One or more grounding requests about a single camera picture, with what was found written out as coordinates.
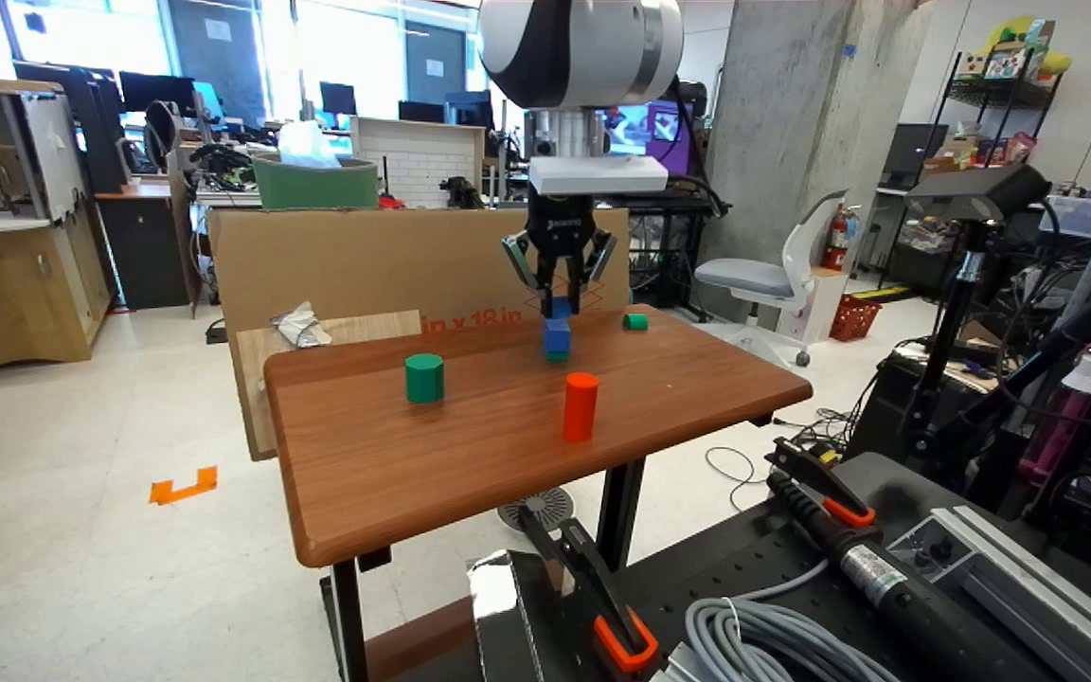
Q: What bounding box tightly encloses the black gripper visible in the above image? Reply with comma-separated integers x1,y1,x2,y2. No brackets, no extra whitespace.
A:
498,194,622,318

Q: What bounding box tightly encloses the orange cylinder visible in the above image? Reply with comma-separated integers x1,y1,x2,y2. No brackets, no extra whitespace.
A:
562,367,601,447

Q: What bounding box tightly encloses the monitor with purple screen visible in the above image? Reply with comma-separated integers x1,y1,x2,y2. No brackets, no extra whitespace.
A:
600,78,708,179

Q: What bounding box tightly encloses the white perforated box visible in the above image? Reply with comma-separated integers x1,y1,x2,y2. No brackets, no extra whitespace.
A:
351,112,488,210

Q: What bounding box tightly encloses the green cylinder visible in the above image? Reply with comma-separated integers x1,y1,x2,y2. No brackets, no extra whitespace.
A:
401,353,445,407

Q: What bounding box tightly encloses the large cardboard panel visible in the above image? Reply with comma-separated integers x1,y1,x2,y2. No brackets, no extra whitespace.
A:
206,203,636,335

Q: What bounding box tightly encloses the white office chair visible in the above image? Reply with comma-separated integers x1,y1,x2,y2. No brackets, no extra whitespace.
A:
690,185,851,371

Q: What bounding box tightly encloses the green box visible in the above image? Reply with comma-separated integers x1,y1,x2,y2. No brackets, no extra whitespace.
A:
248,159,382,215

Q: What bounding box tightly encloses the black table leg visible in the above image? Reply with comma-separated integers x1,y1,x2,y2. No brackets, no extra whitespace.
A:
331,551,373,682
596,453,647,575

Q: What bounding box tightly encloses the white crumpled cloth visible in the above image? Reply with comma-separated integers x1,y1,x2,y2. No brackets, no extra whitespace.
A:
269,300,337,357

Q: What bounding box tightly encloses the red fire extinguisher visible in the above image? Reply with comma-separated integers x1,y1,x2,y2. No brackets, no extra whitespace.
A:
823,202,857,274

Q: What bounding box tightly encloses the small dark monitor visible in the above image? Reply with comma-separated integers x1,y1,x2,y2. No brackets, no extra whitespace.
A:
314,78,358,119

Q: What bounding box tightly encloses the white plastic bag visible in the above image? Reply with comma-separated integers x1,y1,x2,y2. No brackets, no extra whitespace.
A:
272,118,349,172

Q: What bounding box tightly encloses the red basket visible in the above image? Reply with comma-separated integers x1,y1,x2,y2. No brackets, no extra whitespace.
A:
824,291,887,345

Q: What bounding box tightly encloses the black optical breadboard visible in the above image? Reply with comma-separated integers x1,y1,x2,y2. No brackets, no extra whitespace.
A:
370,447,1091,682

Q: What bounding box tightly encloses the dark laptop on shelf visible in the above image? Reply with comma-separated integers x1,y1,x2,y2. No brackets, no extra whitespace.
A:
877,119,956,194

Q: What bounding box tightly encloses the silver metal box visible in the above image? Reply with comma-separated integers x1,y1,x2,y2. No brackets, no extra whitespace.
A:
466,544,574,682

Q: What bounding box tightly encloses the orange black spring clamp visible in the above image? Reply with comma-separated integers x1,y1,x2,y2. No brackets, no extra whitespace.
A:
516,498,665,682

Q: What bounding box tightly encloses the black drawer cabinet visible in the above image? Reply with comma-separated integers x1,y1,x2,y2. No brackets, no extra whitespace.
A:
89,185,198,315

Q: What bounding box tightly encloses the wide dark monitor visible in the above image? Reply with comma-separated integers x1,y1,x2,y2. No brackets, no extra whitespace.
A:
116,66,202,119

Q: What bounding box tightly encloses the metal shelf rack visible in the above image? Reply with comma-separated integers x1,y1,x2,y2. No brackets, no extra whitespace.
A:
927,12,1077,203

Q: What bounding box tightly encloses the black clamp with orange trigger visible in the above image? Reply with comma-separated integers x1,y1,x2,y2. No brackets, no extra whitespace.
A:
764,465,1068,682

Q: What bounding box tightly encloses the black computer tower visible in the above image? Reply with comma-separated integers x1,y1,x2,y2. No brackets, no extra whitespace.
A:
58,65,131,198

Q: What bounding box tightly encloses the green yellow plush toy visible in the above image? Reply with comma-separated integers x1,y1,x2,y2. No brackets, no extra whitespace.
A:
981,12,1072,84

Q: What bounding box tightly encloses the pink tool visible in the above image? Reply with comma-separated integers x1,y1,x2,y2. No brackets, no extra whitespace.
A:
1047,382,1091,487

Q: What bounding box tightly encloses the light wooden cabinet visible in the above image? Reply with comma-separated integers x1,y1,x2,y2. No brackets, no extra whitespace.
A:
0,73,116,378

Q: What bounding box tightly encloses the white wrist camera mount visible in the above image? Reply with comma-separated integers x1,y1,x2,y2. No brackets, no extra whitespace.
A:
526,156,675,198

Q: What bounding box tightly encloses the thin looped floor cable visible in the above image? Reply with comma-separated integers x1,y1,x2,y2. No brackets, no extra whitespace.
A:
699,439,764,515

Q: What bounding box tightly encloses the black camera stand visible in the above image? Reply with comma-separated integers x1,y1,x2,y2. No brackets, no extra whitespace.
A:
900,162,1057,465

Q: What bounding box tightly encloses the grey cable coil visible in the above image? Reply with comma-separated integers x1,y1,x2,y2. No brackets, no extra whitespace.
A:
647,592,904,682

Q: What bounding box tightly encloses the orange floor bracket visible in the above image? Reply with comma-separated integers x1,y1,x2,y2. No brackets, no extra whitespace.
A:
149,460,222,511

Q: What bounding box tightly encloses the aluminium rail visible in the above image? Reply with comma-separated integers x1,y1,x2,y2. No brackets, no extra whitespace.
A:
882,498,1091,682

